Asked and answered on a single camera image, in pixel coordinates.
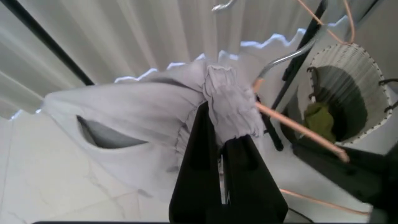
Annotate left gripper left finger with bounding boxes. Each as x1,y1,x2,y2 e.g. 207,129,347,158
169,101,224,224

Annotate green garment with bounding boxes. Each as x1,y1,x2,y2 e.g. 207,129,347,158
303,101,336,143

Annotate white laundry basket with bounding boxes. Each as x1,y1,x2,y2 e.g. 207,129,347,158
279,43,398,146

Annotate pink clothes hanger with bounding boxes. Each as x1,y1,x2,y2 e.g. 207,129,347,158
295,0,356,45
211,0,371,217

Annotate black clothes rack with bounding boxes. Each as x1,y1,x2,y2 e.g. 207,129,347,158
0,0,329,152

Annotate pale grey shorts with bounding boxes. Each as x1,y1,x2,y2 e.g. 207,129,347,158
42,57,265,200

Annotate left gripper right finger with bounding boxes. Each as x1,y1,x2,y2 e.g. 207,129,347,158
222,133,289,224

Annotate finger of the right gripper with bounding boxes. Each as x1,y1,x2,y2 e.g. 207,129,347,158
292,136,387,210

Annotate white curtain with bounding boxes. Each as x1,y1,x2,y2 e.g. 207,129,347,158
0,0,346,121

